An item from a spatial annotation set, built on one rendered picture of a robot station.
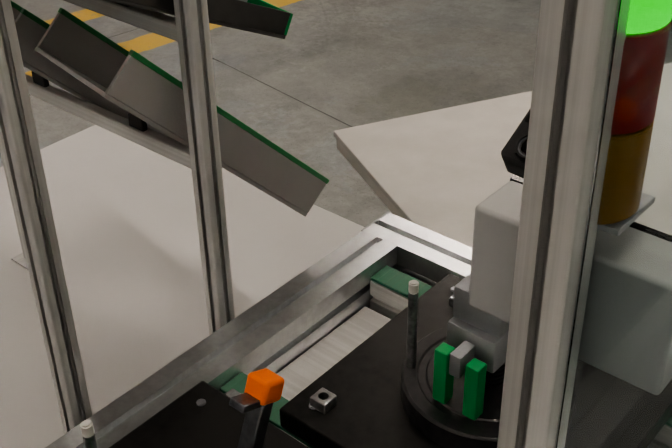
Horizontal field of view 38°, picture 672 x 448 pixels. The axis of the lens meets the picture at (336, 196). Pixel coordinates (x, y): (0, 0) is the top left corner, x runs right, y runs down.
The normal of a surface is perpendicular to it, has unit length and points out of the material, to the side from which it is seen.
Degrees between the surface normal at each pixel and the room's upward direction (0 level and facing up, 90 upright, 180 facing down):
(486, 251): 90
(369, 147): 0
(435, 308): 0
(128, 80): 90
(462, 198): 0
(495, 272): 90
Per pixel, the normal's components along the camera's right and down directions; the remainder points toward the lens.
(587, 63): -0.65, 0.40
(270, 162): 0.64, 0.40
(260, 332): -0.01, -0.85
